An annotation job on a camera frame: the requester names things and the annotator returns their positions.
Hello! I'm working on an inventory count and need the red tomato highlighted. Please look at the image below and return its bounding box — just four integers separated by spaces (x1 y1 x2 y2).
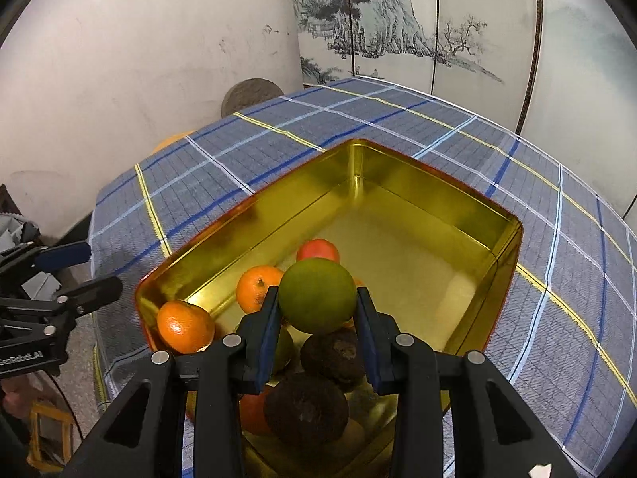
240 385 274 436
296 239 340 263

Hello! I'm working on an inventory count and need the dark purple passion fruit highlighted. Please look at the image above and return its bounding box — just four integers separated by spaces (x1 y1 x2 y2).
300 328 365 393

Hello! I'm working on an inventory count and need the green lime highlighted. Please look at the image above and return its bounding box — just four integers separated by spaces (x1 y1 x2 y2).
277 258 353 335

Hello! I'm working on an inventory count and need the small orange tangerine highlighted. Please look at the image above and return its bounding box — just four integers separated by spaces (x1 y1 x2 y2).
343 278 364 329

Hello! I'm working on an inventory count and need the blue plaid tablecloth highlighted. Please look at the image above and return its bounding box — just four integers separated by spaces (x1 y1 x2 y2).
88 79 636 477

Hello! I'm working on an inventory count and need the gold metal tin box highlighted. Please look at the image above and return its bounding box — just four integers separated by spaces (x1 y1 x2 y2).
134 137 525 478

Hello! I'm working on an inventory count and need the orange stool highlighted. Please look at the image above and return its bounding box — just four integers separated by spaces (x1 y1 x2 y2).
152 132 190 154

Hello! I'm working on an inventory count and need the painted folding screen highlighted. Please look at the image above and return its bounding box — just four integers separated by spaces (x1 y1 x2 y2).
293 0 636 221

